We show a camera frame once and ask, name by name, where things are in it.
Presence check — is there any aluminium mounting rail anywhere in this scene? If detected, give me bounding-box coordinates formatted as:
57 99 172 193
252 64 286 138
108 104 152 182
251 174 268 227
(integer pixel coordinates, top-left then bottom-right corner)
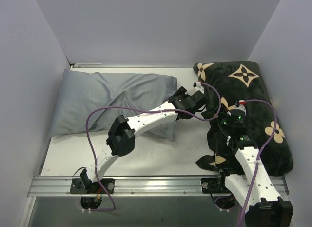
28 175 290 198

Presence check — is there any black flower-patterned pillow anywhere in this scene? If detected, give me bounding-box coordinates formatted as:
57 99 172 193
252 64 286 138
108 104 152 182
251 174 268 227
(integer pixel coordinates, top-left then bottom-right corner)
193 61 293 177

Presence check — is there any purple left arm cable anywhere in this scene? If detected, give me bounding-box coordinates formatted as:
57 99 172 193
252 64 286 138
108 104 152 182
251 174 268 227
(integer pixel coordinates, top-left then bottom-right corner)
85 82 222 212

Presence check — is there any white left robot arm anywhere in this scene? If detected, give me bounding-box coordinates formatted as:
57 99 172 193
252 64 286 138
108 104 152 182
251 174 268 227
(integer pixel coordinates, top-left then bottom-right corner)
80 82 206 193

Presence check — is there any grey pillowcase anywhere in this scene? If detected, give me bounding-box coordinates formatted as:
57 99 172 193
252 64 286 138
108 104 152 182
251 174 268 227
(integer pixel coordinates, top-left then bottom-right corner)
50 69 177 137

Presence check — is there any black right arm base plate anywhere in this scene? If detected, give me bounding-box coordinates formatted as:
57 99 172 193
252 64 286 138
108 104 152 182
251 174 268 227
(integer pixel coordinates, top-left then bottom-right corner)
201 175 230 194

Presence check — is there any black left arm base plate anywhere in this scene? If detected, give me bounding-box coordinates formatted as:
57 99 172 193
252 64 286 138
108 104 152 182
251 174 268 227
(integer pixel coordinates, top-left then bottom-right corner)
69 178 115 194

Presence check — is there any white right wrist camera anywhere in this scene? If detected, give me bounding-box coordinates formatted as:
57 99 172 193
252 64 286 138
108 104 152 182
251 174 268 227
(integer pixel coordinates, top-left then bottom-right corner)
228 101 246 116

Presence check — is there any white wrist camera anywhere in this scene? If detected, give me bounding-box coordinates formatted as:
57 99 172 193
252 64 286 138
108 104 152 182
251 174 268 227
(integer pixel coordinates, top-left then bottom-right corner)
185 82 204 96
228 101 246 116

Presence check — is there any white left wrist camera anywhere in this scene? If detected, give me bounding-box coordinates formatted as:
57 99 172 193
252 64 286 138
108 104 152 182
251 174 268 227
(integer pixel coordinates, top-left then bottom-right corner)
185 82 204 96

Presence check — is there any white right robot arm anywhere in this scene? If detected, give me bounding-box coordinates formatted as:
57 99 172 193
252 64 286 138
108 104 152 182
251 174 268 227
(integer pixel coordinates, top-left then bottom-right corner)
216 104 293 227

